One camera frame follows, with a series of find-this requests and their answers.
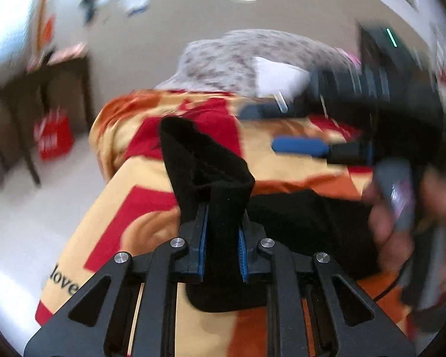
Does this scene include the floral pillow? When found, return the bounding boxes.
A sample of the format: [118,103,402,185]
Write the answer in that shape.
[155,40,259,95]

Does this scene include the white pillow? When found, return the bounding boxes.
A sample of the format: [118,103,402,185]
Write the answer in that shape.
[252,56,313,98]

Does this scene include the person's right hand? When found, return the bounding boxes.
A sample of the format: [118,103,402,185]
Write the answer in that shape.
[364,171,446,265]

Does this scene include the black pants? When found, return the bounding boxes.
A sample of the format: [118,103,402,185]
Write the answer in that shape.
[158,115,384,313]

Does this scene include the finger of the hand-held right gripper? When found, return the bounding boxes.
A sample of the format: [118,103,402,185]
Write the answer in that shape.
[237,101,310,120]
[271,135,375,165]

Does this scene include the window with grille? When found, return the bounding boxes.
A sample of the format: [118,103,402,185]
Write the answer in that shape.
[0,0,50,72]

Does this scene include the pink cloth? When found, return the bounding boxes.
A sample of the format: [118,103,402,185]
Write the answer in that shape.
[48,42,89,65]

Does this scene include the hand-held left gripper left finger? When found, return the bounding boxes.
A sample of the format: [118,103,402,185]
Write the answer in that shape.
[24,203,209,357]

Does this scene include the red shopping bag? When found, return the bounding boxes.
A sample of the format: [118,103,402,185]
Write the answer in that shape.
[33,107,75,162]

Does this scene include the wooden door frame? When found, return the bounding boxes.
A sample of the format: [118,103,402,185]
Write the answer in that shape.
[32,0,56,58]

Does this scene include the black cable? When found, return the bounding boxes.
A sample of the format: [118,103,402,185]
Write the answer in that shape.
[375,259,414,303]

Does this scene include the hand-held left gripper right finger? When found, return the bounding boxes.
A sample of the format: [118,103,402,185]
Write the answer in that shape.
[238,208,417,357]

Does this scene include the orange red printed blanket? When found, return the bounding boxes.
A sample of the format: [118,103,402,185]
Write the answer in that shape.
[35,88,419,357]

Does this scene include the floral grey pillows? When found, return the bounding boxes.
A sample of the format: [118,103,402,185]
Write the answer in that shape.
[221,29,359,77]

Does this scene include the dark wooden table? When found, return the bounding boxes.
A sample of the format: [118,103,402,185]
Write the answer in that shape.
[0,57,94,187]

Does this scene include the red paper wall sticker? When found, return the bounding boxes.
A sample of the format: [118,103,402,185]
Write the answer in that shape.
[44,15,57,44]

